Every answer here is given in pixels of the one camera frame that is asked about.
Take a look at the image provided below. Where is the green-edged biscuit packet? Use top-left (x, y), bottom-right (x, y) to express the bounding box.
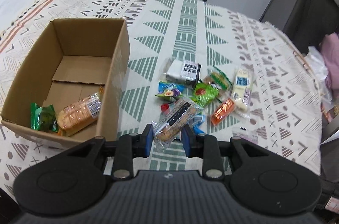
top-left (203, 66), bottom-right (232, 101)

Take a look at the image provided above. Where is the clear cookie packet black label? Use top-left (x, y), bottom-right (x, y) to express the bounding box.
top-left (151, 97), bottom-right (204, 153)

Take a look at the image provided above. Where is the pink cloth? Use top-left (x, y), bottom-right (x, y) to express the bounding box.
top-left (320, 32), bottom-right (339, 89)

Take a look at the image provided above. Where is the orange-red snack packet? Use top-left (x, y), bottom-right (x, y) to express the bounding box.
top-left (210, 97), bottom-right (236, 125)

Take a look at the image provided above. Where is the small clear snack packet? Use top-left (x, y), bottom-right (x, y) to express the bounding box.
top-left (232, 127), bottom-right (258, 144)

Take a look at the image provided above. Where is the orange cracker packet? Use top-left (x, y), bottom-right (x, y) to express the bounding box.
top-left (56, 86), bottom-right (105, 137)

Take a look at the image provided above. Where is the long white snack packet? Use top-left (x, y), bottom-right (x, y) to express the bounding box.
top-left (229, 67), bottom-right (255, 119)

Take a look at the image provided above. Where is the black and white snack packet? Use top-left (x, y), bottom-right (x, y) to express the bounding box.
top-left (166, 58), bottom-right (203, 87)

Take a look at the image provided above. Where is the blue-green fruit snack packet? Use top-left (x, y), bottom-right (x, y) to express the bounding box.
top-left (155, 81), bottom-right (186, 103)

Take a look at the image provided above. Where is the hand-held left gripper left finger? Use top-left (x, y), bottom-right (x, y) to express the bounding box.
top-left (66, 124), bottom-right (153, 180)

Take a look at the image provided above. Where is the green snack packet red print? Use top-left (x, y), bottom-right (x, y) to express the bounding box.
top-left (189, 82), bottom-right (220, 108)

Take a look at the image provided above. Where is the black cabinet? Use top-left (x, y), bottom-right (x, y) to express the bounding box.
top-left (261, 0), bottom-right (339, 39)

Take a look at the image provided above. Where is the white plastic bag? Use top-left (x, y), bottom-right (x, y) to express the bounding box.
top-left (307, 45), bottom-right (331, 82)

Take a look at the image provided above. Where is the blue snack packet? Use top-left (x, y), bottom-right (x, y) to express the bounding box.
top-left (192, 114), bottom-right (207, 134)

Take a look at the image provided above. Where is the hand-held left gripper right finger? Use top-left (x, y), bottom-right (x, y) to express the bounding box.
top-left (182, 124), bottom-right (267, 179)

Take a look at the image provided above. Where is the brown cardboard box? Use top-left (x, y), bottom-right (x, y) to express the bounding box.
top-left (0, 18), bottom-right (131, 152)

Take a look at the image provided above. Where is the patterned blanket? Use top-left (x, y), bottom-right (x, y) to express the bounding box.
top-left (0, 0), bottom-right (324, 203)

